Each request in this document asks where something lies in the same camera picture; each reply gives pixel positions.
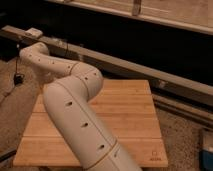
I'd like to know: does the long wooden beam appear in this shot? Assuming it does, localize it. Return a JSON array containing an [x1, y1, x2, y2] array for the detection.
[[0, 25, 213, 107]]

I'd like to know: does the blue box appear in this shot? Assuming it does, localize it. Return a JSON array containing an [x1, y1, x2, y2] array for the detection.
[[199, 129, 213, 171]]

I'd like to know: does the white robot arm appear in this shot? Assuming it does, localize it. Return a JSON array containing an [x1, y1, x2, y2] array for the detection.
[[20, 43, 142, 171]]

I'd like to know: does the small white box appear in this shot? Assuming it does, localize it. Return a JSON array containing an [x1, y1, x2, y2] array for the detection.
[[25, 28, 43, 38]]

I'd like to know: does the wooden shelf edge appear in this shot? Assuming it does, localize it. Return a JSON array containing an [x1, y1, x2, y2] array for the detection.
[[46, 0, 213, 36]]

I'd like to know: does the black cable with plug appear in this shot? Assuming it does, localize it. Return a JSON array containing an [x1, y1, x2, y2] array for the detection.
[[13, 41, 25, 86]]

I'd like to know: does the wooden bamboo board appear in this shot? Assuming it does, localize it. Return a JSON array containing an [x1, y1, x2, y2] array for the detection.
[[13, 79, 168, 168]]

